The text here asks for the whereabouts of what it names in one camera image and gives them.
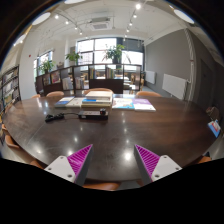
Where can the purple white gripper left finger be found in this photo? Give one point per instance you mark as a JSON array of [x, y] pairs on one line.
[[73, 168]]

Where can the orange chair back left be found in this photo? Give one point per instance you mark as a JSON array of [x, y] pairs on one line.
[[55, 93]]

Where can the black power strip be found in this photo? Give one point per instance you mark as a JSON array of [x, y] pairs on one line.
[[93, 115]]

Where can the orange chair left side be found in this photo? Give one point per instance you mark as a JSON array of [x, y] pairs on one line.
[[10, 143]]

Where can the dark wooden bookshelf divider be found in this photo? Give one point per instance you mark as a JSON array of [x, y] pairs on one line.
[[116, 77]]

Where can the potted plant left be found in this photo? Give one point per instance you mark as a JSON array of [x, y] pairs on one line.
[[73, 57]]

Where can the blue book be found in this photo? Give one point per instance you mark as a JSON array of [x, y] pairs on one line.
[[63, 102]]

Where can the white wall radiator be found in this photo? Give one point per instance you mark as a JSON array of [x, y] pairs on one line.
[[175, 86]]

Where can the potted plant centre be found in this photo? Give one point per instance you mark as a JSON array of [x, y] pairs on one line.
[[114, 53]]

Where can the blue red box right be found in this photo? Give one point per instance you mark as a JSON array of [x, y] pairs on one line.
[[214, 127]]

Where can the stack of books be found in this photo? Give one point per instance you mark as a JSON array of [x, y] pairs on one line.
[[97, 99]]

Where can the purple white book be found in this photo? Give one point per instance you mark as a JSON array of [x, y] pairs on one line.
[[143, 105]]

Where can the potted plant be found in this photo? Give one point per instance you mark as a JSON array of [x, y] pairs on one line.
[[73, 57], [114, 53]]

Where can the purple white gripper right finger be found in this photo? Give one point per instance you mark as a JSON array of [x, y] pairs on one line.
[[153, 167]]

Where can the orange chair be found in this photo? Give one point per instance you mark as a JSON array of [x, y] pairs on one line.
[[107, 186], [97, 89], [10, 143], [147, 93], [55, 93]]

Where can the orange chair centre back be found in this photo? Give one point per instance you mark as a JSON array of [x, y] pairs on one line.
[[97, 89]]

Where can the orange chair near front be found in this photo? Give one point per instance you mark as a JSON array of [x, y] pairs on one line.
[[107, 186]]

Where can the orange chair back right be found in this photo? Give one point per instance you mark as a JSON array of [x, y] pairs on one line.
[[147, 93]]

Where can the ceiling air conditioner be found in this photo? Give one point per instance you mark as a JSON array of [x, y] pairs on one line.
[[101, 23]]

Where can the left wall bookshelf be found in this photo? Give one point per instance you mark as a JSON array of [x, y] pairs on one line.
[[9, 88]]

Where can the colourful picture book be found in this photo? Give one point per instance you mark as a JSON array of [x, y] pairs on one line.
[[122, 103]]

